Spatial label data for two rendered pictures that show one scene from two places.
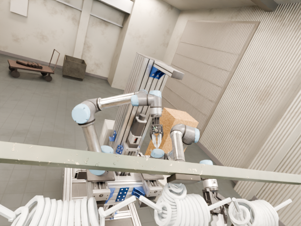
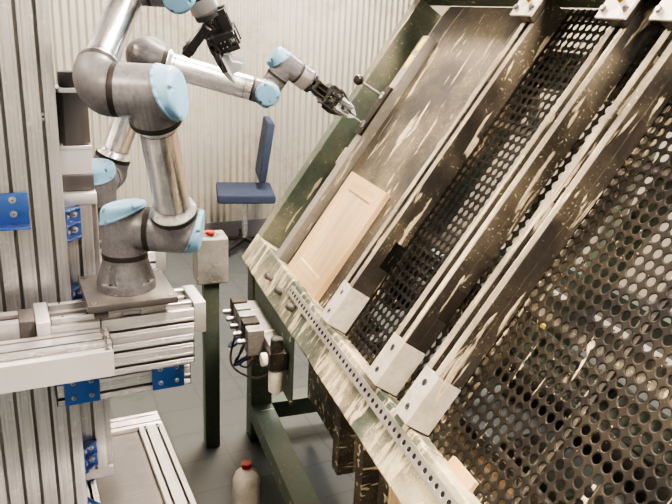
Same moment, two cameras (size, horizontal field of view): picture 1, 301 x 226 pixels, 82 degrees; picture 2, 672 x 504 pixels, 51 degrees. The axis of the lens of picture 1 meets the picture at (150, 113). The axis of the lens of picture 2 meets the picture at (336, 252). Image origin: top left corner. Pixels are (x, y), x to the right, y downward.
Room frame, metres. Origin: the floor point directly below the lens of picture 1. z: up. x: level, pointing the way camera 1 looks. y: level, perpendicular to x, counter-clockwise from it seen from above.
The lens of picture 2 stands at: (0.55, 1.91, 1.75)
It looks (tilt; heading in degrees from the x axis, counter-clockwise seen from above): 19 degrees down; 274
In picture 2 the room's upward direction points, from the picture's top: 3 degrees clockwise
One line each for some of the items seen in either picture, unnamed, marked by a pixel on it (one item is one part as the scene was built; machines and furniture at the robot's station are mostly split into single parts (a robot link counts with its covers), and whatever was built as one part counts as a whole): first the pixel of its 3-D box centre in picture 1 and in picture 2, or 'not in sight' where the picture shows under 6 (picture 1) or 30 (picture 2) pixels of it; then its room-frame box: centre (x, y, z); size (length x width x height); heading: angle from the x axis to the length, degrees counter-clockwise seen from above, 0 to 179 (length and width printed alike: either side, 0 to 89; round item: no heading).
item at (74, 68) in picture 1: (73, 67); not in sight; (6.80, 3.52, 0.34); 1.02 x 0.81 x 0.68; 30
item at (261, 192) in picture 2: not in sight; (247, 186); (1.56, -3.16, 0.49); 0.57 x 0.54 x 0.98; 35
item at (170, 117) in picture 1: (167, 144); not in sight; (2.92, -0.51, 0.63); 0.50 x 0.42 x 1.25; 120
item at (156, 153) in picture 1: (156, 156); (97, 182); (1.45, -0.21, 1.20); 0.13 x 0.12 x 0.14; 99
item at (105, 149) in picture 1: (105, 154); (126, 226); (1.20, 0.23, 1.20); 0.13 x 0.12 x 0.14; 3
